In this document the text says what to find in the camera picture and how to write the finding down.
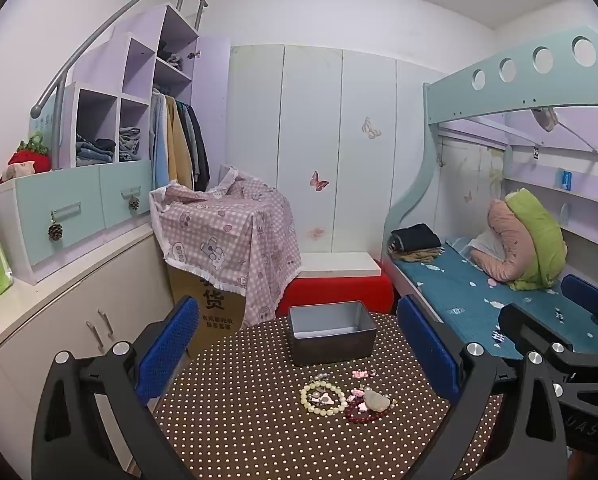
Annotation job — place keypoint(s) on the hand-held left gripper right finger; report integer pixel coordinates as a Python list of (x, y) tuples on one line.
[(426, 345)]

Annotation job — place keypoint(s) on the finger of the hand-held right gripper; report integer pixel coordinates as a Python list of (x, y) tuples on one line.
[(526, 325), (586, 296)]

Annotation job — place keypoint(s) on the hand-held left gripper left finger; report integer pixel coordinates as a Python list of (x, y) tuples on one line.
[(171, 345)]

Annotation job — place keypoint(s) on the pale stone pendant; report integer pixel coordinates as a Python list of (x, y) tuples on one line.
[(376, 400)]

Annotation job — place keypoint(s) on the pink charm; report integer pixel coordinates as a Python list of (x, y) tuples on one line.
[(357, 391)]

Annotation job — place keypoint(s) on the grey metal box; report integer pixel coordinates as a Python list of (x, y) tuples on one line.
[(329, 350)]

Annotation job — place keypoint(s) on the white triangular pendant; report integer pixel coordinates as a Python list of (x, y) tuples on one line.
[(325, 399)]

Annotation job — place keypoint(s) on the cardboard box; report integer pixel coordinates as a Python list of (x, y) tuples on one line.
[(214, 305)]

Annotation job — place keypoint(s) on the blue printed bed sheet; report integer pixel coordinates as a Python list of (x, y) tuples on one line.
[(459, 290)]

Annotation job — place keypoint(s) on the green and pink pillows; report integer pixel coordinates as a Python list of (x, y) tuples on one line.
[(541, 240)]

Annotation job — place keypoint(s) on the pink bow hair clip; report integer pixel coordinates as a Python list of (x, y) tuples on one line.
[(360, 374)]

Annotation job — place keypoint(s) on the folded tan clothes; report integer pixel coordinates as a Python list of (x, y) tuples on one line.
[(414, 256)]

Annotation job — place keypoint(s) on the white pillow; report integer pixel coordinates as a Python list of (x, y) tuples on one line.
[(481, 245)]

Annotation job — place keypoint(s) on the pink pillow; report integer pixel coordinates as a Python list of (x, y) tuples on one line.
[(504, 230)]

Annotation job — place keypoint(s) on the brown polka-dot tablecloth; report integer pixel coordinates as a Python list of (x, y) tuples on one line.
[(239, 425)]

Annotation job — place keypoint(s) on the folded dark clothes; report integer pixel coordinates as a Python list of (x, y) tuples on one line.
[(416, 236)]

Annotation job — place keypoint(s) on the red stool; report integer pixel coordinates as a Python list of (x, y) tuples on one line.
[(329, 292)]

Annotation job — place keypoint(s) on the small blue box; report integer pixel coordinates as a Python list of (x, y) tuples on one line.
[(565, 179)]

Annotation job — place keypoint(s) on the white board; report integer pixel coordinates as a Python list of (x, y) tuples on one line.
[(339, 264)]

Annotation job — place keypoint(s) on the pink checkered cloth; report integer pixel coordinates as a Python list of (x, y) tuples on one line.
[(229, 240)]

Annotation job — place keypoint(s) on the beige low cabinet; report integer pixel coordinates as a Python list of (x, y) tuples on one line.
[(54, 320)]

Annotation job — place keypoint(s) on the faded pink butterfly sticker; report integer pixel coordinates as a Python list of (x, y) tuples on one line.
[(316, 232)]

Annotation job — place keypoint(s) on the grey clamp lamp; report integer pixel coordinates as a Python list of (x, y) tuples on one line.
[(546, 117)]

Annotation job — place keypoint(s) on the teal drawer cabinet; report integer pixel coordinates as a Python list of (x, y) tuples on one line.
[(29, 210)]

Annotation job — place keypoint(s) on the dark hanging jackets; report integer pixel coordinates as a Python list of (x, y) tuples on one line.
[(199, 150)]

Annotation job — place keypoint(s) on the tan hanging coat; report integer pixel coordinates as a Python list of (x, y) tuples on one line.
[(179, 145)]

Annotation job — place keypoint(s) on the light blue hanging shirt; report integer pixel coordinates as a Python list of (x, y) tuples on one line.
[(159, 145)]

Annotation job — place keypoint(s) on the folded jeans stack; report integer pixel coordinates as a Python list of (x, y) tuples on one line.
[(96, 150), (129, 142)]

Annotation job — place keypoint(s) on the white butterfly sticker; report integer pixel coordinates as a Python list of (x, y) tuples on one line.
[(371, 128)]

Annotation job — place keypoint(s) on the red strawberry plush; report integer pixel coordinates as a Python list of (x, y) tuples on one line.
[(29, 157)]

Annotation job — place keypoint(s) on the white wardrobe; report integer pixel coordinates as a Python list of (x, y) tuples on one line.
[(309, 110)]

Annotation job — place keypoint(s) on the purple shelf unit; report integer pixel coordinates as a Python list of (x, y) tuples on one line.
[(139, 65)]

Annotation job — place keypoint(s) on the dark clothes pile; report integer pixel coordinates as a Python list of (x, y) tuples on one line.
[(169, 55)]

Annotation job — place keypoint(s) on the grey metal handrail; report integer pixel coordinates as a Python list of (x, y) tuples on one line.
[(79, 55)]

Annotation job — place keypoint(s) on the small butterfly wall sticker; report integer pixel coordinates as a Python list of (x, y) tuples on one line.
[(468, 195)]

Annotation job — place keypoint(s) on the teal bunk bed frame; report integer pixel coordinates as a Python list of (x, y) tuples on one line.
[(444, 95)]

